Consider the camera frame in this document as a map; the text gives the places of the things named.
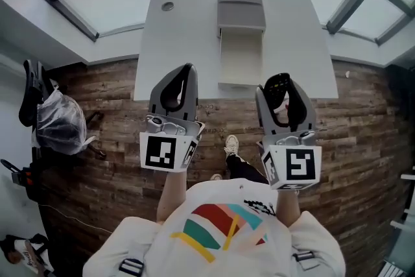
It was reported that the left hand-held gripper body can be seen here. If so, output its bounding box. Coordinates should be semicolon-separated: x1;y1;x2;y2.
139;113;206;175

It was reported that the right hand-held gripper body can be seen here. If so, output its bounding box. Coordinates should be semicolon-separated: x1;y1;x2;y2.
261;130;322;191

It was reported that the black remote control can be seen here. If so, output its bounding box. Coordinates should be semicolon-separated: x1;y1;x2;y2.
264;73;291;111

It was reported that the grey drawer organizer tray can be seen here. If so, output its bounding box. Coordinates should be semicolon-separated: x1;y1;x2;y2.
216;0;267;91

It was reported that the person's left forearm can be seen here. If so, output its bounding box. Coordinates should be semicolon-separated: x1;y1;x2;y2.
156;170;188;224

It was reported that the person's right forearm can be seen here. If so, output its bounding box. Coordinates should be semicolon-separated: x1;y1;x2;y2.
275;187;302;228

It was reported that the person's leg in black trousers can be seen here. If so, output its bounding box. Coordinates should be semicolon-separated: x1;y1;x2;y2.
226;154;270;186

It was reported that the clear plastic bag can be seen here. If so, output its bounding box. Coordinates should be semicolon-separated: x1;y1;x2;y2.
35;87;97;156

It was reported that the person's white printed shirt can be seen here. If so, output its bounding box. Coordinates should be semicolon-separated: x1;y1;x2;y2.
82;178;346;277

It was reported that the black office chair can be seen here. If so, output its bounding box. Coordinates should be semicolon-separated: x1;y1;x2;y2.
18;60;108;162

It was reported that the white metal rack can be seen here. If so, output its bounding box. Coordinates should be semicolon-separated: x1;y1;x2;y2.
385;165;415;277

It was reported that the orange and black device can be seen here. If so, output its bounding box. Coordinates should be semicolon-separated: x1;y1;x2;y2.
12;168;34;186

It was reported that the black and white bag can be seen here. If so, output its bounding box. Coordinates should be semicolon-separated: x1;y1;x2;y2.
0;232;54;277

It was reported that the black strap buckle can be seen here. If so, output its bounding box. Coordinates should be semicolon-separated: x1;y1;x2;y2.
291;249;316;263
118;258;145;277

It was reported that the thin floor cable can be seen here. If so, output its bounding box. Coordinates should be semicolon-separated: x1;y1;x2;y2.
38;203;113;235

